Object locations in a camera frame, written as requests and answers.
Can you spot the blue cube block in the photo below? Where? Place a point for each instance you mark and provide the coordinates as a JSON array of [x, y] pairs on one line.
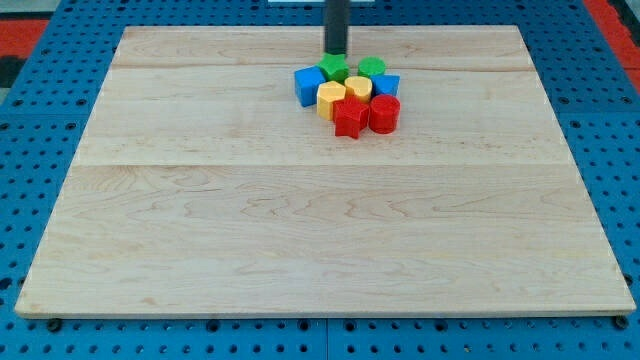
[[307, 82]]

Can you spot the yellow hexagon block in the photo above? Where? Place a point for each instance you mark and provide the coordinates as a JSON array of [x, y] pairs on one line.
[[327, 94]]

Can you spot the yellow heart block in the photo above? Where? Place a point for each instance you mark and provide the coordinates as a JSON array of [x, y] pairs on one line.
[[359, 87]]

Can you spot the blue triangle block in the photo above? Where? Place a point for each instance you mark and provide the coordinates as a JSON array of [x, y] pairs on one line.
[[385, 84]]

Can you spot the green cylinder block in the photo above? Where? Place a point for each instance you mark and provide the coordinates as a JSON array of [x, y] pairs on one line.
[[371, 66]]

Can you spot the red cylinder block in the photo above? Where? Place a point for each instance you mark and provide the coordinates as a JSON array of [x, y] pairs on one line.
[[384, 113]]

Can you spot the green star block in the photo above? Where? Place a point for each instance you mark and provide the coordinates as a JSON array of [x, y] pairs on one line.
[[334, 67]]

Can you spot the light wooden board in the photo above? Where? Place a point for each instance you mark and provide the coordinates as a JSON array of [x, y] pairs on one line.
[[202, 189]]

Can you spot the red star block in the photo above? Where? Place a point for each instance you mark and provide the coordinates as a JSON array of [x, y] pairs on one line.
[[350, 117]]

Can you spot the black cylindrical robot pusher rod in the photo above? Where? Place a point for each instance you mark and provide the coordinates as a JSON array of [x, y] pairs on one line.
[[336, 25]]

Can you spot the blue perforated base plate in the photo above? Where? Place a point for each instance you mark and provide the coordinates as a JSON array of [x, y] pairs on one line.
[[48, 105]]

